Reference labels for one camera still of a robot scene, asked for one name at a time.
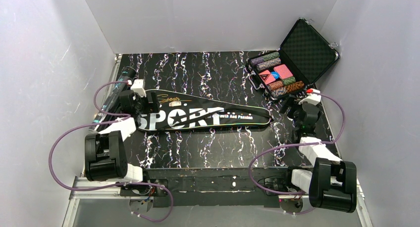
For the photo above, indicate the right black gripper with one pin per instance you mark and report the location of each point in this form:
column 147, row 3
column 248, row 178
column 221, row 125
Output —
column 293, row 104

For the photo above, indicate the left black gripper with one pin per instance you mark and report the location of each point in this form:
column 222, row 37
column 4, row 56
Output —
column 152, row 100

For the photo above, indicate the black poker chip case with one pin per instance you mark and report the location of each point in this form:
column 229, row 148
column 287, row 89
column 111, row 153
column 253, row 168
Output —
column 303, row 58

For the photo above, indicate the black racket bag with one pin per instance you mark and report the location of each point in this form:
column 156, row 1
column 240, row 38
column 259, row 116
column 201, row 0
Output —
column 178, row 111

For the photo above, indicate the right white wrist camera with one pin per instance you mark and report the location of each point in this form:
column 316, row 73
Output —
column 312, row 97

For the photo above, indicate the black shuttlecock tube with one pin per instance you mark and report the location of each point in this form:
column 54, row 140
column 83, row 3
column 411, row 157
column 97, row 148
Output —
column 112, row 103

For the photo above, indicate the aluminium rail frame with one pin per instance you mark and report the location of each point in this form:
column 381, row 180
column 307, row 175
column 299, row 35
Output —
column 161, row 196

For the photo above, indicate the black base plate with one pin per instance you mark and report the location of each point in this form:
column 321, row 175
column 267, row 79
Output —
column 226, row 186

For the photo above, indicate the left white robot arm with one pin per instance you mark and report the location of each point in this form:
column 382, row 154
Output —
column 105, row 156

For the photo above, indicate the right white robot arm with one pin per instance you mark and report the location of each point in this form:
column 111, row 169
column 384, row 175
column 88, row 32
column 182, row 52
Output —
column 332, row 183

